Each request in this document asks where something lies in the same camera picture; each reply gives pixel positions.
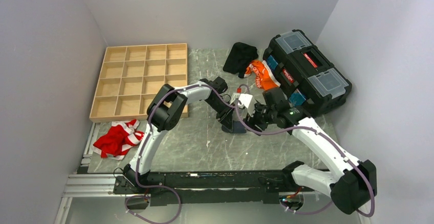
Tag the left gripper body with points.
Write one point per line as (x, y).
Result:
(223, 110)

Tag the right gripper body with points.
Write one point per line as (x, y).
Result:
(261, 116)

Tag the navy underwear beige waistband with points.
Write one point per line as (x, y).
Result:
(239, 127)

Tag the wooden compartment tray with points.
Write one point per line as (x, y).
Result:
(131, 76)

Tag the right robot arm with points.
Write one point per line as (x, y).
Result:
(350, 183)

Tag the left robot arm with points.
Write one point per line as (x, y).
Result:
(164, 113)

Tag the orange white garment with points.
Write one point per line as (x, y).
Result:
(264, 78)

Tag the blue item by toolbox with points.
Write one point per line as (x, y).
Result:
(297, 98)

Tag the black toolbox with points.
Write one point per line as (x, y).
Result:
(297, 63)

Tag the black garment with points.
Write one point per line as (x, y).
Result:
(239, 58)

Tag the red white garment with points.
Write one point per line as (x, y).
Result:
(120, 138)

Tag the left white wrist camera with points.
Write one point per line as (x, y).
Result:
(236, 98)

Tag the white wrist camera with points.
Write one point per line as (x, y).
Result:
(246, 101)
(236, 98)

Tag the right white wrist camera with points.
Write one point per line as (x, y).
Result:
(246, 101)

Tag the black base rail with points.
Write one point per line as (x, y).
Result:
(205, 187)

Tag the aluminium frame rail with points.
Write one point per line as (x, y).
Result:
(202, 163)

